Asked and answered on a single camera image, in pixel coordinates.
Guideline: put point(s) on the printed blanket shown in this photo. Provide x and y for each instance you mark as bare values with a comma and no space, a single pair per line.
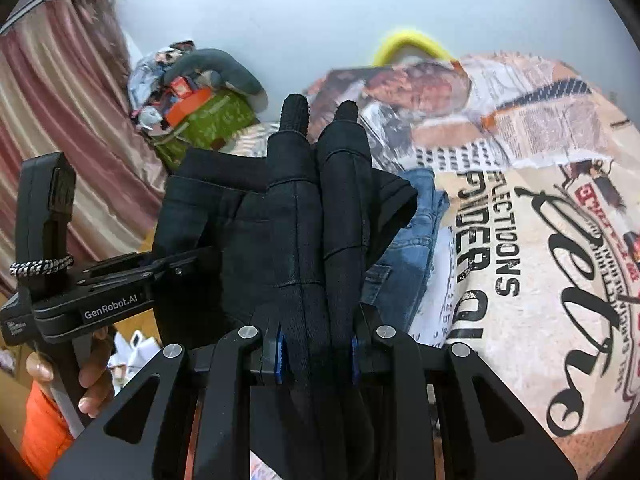
525,210

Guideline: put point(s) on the grey plush toy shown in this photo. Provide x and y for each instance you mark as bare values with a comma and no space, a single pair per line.
235,72

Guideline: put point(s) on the person's left forearm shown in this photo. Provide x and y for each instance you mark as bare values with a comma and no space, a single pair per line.
42,430

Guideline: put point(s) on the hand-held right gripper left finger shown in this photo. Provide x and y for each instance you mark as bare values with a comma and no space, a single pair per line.
280,365

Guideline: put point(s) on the orange box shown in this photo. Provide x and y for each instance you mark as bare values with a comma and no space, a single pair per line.
187,107

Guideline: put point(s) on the yellow pillow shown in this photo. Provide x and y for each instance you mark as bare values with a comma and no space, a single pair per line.
400,40

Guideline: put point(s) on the black pants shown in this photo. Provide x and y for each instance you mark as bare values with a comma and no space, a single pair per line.
300,210

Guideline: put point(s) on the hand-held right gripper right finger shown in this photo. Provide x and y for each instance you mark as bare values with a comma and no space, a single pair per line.
355,365

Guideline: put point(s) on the pile of white clothes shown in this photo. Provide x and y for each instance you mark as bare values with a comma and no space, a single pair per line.
135,355

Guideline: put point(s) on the person's left hand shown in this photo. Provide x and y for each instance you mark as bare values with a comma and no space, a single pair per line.
97,375

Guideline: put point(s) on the pink striped curtain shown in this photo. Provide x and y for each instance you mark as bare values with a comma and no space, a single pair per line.
60,85

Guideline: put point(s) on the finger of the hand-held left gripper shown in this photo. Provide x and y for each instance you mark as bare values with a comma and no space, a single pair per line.
175,265

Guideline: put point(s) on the patterned cloth bundle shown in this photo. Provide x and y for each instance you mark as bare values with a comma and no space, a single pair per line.
150,75

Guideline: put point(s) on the folded blue jeans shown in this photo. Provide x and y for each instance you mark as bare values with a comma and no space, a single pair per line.
410,260

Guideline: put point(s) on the green bag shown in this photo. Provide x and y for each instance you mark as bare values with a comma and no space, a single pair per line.
215,120

